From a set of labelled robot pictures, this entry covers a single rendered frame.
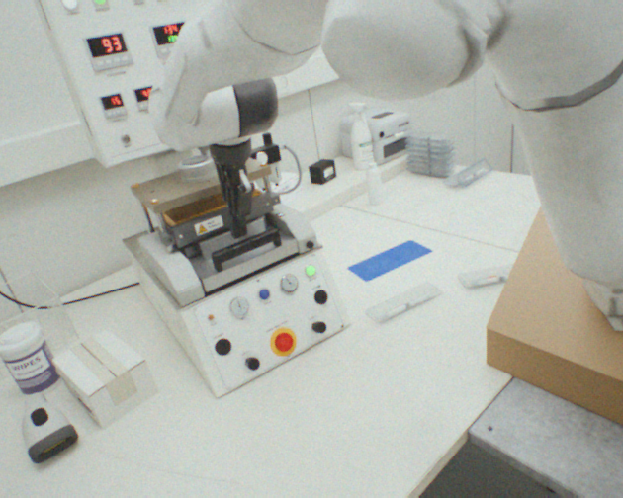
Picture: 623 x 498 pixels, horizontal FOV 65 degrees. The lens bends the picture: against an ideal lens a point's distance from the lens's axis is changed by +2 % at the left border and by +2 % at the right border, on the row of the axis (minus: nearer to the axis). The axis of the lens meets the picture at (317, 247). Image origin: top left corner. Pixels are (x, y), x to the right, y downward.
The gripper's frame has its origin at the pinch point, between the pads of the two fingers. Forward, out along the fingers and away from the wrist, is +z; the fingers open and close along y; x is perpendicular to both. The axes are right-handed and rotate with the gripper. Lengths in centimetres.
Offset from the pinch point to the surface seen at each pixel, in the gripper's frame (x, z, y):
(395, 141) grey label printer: 90, 36, -48
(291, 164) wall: 55, 46, -69
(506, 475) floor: 58, 91, 56
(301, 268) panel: 10.0, 11.5, 8.6
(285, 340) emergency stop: 0.1, 19.5, 18.2
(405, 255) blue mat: 46, 29, 6
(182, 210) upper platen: -7.2, 2.9, -12.7
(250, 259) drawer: -0.4, 5.9, 5.3
